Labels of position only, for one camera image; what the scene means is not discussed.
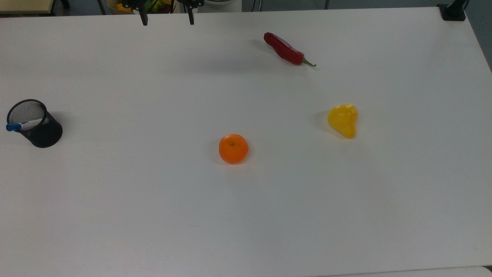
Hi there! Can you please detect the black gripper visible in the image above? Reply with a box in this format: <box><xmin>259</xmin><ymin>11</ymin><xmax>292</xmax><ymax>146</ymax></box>
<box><xmin>122</xmin><ymin>0</ymin><xmax>205</xmax><ymax>27</ymax></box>

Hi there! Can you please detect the blue white marker pen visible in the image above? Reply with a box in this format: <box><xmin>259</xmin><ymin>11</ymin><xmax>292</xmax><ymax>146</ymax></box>
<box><xmin>6</xmin><ymin>118</ymin><xmax>43</xmax><ymax>132</ymax></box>

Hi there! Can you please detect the black mesh pen holder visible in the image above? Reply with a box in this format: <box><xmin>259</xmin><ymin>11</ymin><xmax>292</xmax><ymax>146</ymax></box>
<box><xmin>7</xmin><ymin>99</ymin><xmax>63</xmax><ymax>149</ymax></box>

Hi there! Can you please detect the yellow fruit basket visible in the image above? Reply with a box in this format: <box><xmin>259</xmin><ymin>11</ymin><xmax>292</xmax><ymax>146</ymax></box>
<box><xmin>107</xmin><ymin>0</ymin><xmax>177</xmax><ymax>14</ymax></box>

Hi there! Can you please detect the red chili pepper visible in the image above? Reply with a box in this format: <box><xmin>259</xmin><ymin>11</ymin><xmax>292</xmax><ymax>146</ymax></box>
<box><xmin>263</xmin><ymin>32</ymin><xmax>317</xmax><ymax>68</ymax></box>

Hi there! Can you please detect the light wooden table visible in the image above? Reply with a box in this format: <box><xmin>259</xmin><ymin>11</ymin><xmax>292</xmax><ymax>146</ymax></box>
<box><xmin>0</xmin><ymin>0</ymin><xmax>55</xmax><ymax>15</ymax></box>

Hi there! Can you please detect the orange mandarin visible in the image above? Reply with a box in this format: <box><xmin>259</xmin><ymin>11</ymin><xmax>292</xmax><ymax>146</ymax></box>
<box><xmin>218</xmin><ymin>133</ymin><xmax>249</xmax><ymax>165</ymax></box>

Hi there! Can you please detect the yellow lemon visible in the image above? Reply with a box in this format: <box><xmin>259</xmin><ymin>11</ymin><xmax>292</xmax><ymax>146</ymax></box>
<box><xmin>327</xmin><ymin>103</ymin><xmax>359</xmax><ymax>139</ymax></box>

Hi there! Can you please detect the black table clamp mount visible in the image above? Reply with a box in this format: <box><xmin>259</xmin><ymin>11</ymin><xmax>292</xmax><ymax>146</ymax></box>
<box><xmin>437</xmin><ymin>0</ymin><xmax>470</xmax><ymax>22</ymax></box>

